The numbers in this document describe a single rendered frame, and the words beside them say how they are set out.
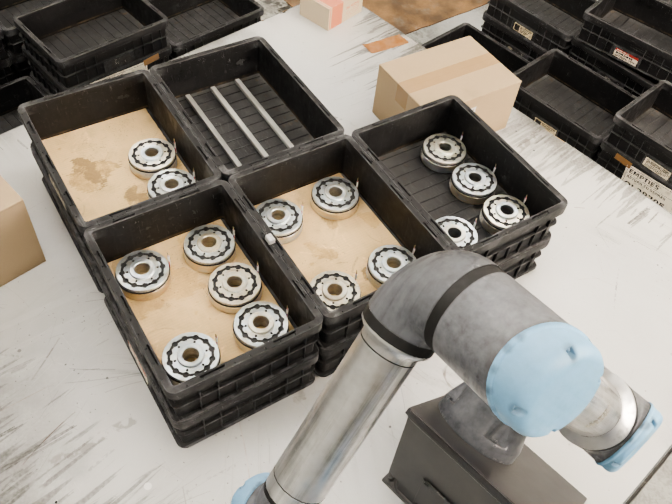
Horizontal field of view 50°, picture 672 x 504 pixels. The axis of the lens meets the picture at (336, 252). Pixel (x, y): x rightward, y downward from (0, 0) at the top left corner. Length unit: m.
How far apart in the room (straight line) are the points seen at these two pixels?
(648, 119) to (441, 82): 0.96
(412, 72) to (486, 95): 0.20
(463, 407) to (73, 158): 1.02
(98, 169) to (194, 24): 1.31
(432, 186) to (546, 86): 1.23
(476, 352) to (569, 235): 1.14
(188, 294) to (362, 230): 0.39
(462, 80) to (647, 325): 0.75
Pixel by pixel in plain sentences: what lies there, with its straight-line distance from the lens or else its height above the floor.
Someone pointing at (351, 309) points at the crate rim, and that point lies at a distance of 1.30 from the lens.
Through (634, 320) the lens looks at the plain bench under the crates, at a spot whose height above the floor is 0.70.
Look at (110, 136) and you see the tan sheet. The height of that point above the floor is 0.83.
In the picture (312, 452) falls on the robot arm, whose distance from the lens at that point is 0.89.
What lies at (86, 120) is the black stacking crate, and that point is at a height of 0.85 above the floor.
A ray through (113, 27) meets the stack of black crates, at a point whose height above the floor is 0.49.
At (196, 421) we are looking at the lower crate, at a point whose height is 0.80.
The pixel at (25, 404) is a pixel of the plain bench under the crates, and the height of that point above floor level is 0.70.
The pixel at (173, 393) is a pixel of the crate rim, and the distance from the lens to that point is 1.21.
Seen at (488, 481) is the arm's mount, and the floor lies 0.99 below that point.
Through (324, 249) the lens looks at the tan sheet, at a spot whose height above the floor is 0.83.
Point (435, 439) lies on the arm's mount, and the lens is 1.14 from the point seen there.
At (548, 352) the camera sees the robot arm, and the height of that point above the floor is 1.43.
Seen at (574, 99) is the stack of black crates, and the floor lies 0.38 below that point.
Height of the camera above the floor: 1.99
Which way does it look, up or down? 51 degrees down
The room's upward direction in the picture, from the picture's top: 7 degrees clockwise
